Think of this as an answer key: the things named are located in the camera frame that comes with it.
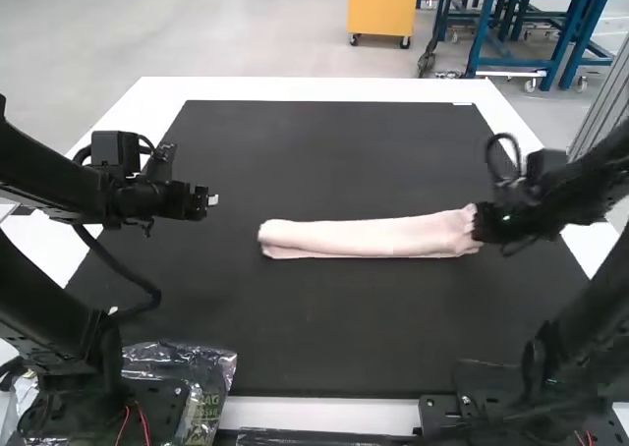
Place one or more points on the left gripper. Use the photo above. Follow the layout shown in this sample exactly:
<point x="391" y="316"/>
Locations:
<point x="177" y="200"/>

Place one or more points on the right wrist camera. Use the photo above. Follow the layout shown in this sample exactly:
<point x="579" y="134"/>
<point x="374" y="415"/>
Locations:
<point x="545" y="165"/>

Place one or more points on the pale towel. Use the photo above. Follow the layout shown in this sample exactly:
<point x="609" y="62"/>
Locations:
<point x="368" y="237"/>

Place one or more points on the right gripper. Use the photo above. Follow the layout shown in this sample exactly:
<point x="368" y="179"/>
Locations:
<point x="501" y="222"/>

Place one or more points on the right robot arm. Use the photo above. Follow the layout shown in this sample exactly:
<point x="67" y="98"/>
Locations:
<point x="589" y="185"/>

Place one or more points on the yellow cart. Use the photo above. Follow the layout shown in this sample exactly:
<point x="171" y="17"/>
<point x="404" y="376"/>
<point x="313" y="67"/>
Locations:
<point x="381" y="4"/>

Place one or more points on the silver foil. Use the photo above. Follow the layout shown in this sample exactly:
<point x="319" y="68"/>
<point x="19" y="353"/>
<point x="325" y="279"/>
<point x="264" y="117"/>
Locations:
<point x="206" y="372"/>

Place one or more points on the grey aluminium post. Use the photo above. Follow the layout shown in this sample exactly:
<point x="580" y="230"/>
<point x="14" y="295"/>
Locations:
<point x="597" y="107"/>

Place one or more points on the black mat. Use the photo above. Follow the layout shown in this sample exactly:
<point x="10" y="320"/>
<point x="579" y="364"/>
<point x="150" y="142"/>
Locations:
<point x="319" y="161"/>

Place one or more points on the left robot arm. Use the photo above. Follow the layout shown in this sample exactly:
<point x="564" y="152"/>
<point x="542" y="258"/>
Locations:
<point x="39" y="171"/>

